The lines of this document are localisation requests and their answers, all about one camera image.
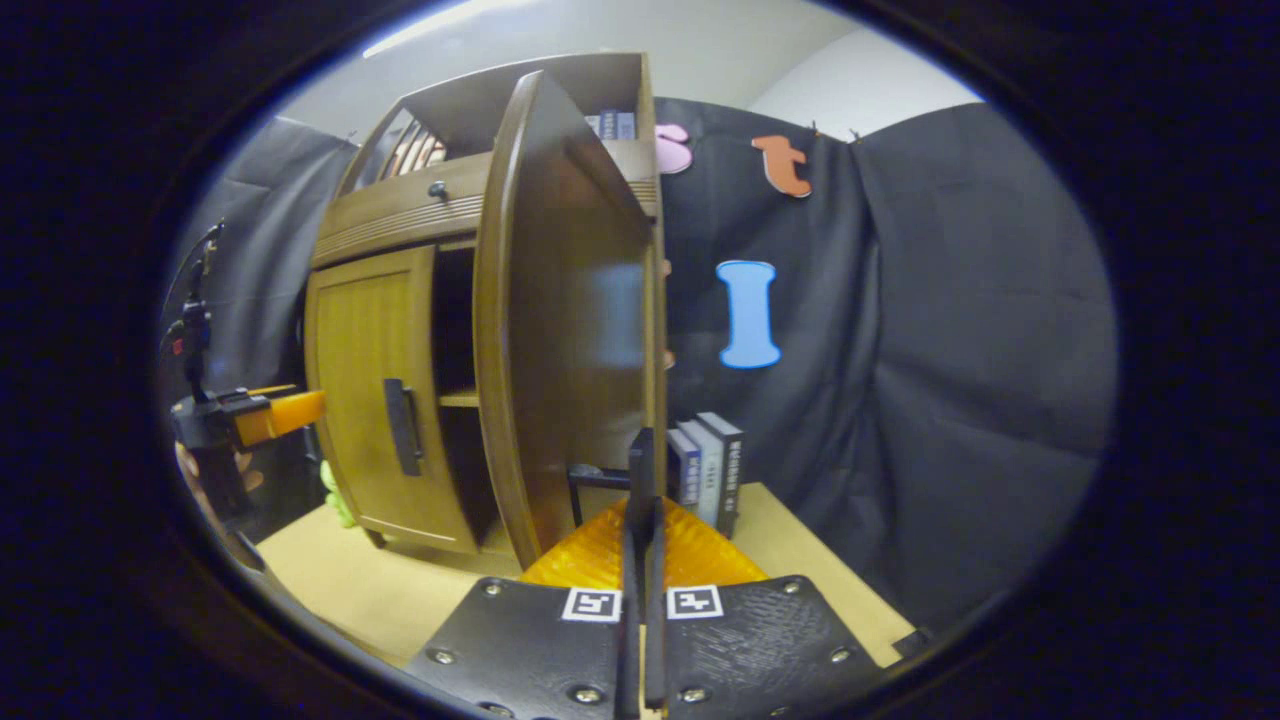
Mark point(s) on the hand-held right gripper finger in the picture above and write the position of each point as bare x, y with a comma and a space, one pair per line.
628, 600
652, 620

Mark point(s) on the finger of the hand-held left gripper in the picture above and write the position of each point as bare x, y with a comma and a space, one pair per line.
265, 390
285, 415

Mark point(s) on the wooden shoe cabinet door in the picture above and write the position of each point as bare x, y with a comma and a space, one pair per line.
355, 380
570, 330

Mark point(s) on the blue white standing book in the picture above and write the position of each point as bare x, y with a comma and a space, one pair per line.
683, 470

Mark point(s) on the wooden double-door shoe cabinet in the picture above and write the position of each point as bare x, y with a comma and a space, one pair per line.
450, 110

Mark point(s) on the pale grey standing book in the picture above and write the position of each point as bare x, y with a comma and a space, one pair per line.
705, 470

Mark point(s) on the wooden drawer with black knob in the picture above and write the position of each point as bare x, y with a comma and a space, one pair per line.
400, 215

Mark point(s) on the dark grey standing book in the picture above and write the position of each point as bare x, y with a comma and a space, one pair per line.
730, 475

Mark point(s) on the black backdrop cloth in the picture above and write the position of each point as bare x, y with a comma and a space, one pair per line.
950, 350

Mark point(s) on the green frog plush toy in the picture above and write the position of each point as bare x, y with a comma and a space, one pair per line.
338, 495

